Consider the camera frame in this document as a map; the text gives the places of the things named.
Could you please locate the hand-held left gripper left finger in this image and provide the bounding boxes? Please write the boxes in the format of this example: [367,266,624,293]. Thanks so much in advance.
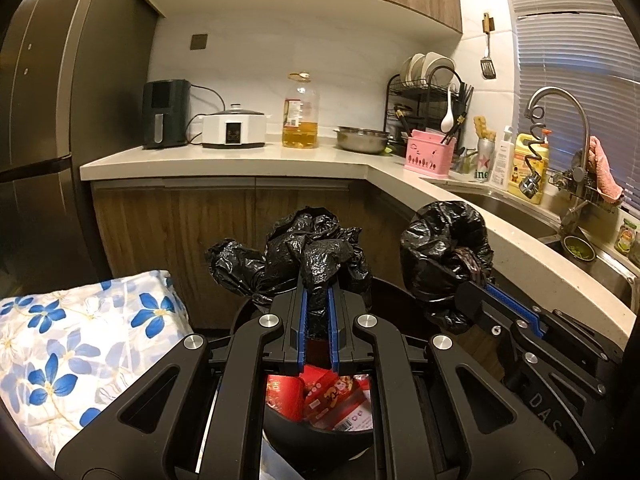
[54,280,308,480]

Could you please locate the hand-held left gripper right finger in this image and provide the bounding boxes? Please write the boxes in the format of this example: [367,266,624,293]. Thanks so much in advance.
[327,280,584,480]

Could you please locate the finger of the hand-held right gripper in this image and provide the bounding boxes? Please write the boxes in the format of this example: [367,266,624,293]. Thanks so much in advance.
[482,282,547,337]
[452,280,523,348]

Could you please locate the red snack wrapper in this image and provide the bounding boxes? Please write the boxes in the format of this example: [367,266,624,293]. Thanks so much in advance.
[301,366,374,432]

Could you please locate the black plastic bag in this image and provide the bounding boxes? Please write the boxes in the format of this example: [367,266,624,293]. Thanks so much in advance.
[206,200,496,338]

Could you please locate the red paper cup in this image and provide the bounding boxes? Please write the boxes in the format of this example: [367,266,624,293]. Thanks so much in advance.
[265,375,304,422]

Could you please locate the black trash bin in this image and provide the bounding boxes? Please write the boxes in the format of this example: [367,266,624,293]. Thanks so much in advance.
[227,272,506,463]

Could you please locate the round sink strainer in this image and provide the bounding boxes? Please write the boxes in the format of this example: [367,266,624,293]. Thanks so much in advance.
[562,234,597,262]

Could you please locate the steel sink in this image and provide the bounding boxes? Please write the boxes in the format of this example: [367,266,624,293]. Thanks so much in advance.
[450,190,640,311]

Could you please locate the small glass jar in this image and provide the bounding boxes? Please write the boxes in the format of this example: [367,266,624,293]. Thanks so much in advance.
[615,220,638,254]

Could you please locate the yellow detergent bottle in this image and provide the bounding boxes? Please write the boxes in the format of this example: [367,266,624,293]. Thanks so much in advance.
[507,130,551,205]

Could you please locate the beer can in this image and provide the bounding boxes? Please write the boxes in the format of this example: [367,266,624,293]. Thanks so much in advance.
[475,137,496,182]

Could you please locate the white plastic bottle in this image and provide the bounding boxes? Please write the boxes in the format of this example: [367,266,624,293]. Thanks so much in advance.
[491,126,516,186]

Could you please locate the pink utensil holder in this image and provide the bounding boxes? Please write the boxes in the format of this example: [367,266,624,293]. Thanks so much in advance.
[404,130,457,177]

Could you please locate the pink cloth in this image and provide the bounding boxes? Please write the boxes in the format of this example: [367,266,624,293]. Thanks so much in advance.
[587,136,625,202]

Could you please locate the wooden kitchen counter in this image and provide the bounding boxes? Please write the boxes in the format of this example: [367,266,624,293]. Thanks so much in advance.
[80,142,640,351]

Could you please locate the steel basin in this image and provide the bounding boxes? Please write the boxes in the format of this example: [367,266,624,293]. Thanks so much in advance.
[334,126,392,154]

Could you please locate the white ladle spoon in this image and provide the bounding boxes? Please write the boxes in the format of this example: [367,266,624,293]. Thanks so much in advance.
[440,85,460,132]

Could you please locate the cooking oil bottle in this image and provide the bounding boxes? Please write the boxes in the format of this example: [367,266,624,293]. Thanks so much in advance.
[282,71,321,149]

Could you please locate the white electric cooker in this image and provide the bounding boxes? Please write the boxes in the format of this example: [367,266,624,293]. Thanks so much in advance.
[201,104,269,149]

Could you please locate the dark chopsticks bundle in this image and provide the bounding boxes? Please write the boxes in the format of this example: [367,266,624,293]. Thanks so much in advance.
[452,82,475,143]

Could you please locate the steel kitchen faucet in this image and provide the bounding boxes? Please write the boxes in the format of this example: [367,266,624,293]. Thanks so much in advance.
[519,86,592,241]

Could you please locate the black dish rack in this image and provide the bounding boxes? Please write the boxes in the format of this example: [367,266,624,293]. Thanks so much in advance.
[384,67,476,161]

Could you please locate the blue floral tablecloth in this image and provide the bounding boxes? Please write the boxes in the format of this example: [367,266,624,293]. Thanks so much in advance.
[0,270,194,467]

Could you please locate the hanging slotted spatula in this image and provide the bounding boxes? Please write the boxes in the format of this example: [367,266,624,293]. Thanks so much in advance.
[481,12,497,80]

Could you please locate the white bowl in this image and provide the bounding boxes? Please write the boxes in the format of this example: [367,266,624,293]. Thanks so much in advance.
[424,51,457,83]

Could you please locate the black air fryer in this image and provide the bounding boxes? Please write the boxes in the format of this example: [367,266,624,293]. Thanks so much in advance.
[142,79,192,150]

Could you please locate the white plate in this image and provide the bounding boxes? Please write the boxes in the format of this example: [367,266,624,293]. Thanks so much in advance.
[402,55,426,87]

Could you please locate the window blinds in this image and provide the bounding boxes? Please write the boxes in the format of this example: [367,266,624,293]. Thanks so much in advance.
[502,0,640,201]

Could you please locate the dark grey refrigerator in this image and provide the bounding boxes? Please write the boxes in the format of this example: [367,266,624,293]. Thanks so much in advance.
[0,0,161,273]

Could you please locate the wire sink caddy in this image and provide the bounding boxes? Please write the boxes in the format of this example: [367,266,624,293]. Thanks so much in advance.
[547,170,623,207]

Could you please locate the black power cable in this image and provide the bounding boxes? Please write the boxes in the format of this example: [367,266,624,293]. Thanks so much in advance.
[187,85,223,141]

